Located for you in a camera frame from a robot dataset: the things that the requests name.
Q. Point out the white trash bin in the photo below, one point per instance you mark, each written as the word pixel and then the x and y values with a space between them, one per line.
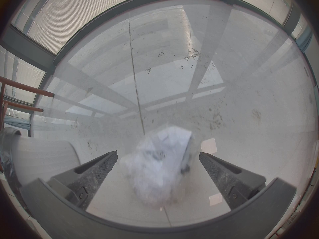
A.
pixel 49 155

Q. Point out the white cushioned wooden chair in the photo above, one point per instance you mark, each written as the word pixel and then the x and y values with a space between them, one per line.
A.
pixel 25 86

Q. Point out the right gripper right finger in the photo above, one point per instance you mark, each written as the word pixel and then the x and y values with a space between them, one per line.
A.
pixel 224 180

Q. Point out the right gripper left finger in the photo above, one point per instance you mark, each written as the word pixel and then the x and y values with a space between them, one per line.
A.
pixel 93 180

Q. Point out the blue-green curtain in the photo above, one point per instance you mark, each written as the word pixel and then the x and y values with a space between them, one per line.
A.
pixel 305 40
pixel 17 122

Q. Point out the crumpled white paper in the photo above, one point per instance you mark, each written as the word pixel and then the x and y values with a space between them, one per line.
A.
pixel 159 163

